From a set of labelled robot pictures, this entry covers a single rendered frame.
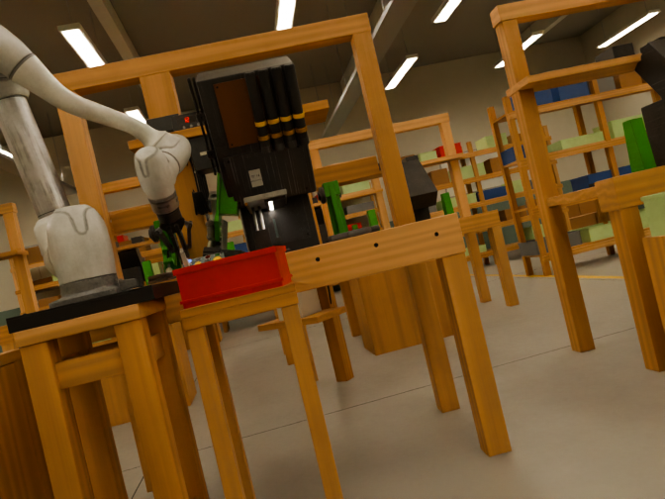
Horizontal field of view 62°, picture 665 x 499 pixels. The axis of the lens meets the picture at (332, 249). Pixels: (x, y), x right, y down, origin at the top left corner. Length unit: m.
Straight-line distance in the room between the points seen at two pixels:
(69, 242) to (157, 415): 0.53
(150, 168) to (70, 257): 0.36
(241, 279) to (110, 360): 0.41
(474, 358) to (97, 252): 1.33
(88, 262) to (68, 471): 0.54
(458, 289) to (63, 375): 1.32
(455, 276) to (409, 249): 0.20
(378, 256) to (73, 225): 1.01
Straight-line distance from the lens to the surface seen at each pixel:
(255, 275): 1.64
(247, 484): 1.96
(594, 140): 7.61
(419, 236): 2.04
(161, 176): 1.81
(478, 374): 2.15
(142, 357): 1.55
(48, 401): 1.64
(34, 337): 1.62
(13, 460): 2.07
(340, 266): 1.99
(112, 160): 12.85
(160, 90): 2.76
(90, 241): 1.67
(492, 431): 2.21
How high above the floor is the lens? 0.86
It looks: level
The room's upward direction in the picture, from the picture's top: 13 degrees counter-clockwise
